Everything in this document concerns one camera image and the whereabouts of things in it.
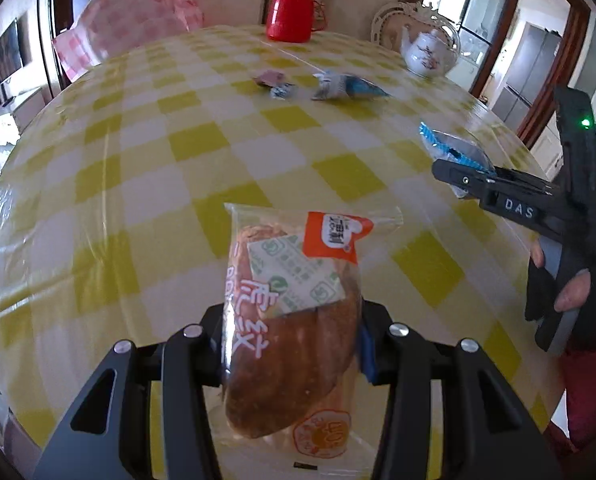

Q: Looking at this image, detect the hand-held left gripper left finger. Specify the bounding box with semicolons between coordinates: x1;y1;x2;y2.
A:
33;302;226;480

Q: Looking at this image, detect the white floral teapot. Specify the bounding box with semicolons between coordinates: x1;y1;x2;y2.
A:
400;27;460;79

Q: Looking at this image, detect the bread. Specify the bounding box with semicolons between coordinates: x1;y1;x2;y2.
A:
223;202;404;461

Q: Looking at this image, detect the red thermos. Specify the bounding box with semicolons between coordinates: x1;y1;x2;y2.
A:
266;0;329;42

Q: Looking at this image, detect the person's right hand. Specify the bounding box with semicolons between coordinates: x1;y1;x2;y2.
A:
525;240;596;347

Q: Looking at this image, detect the yellow checkered tablecloth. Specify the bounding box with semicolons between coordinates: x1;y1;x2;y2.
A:
0;25;566;480

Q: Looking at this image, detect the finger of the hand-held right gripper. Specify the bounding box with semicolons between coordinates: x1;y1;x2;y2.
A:
432;159;554;221

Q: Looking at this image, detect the grey refrigerator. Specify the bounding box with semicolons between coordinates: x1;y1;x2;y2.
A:
493;22;564;131

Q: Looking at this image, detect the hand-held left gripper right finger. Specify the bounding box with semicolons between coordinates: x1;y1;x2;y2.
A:
359;300;564;480

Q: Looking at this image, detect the person's red top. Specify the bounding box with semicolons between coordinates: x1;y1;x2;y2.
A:
543;330;596;461

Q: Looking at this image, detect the television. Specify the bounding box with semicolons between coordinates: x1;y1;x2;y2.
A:
0;19;25;83

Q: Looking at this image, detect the blue and white snack packet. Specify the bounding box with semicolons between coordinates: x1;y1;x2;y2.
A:
312;71;391;101

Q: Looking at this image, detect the pink checkered cloth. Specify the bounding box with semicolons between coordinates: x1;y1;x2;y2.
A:
52;0;205;83

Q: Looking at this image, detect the clear blue-edged snack packet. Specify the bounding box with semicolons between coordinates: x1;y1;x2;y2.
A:
418;121;494;198

